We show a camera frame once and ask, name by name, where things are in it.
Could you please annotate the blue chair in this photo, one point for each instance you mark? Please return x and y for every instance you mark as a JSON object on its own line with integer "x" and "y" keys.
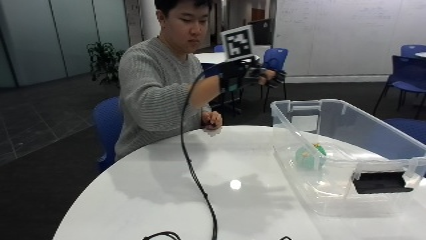
{"x": 406, "y": 75}
{"x": 274, "y": 60}
{"x": 412, "y": 50}
{"x": 106, "y": 128}
{"x": 218, "y": 48}
{"x": 407, "y": 128}

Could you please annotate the white round table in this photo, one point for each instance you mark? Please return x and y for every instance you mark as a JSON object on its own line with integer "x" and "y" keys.
{"x": 213, "y": 57}

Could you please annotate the potted green plant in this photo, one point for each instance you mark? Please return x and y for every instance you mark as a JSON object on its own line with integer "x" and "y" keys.
{"x": 104, "y": 63}

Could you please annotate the clear plastic storage bin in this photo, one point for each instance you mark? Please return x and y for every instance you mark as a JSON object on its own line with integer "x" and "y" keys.
{"x": 354, "y": 156}

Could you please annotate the white cube of black markers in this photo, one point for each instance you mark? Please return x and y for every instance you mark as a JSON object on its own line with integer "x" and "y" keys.
{"x": 237, "y": 41}

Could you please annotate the the person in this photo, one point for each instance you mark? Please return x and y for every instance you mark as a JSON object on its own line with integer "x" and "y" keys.
{"x": 153, "y": 86}

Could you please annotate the green soft toy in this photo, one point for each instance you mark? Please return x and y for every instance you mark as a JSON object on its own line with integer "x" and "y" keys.
{"x": 309, "y": 157}

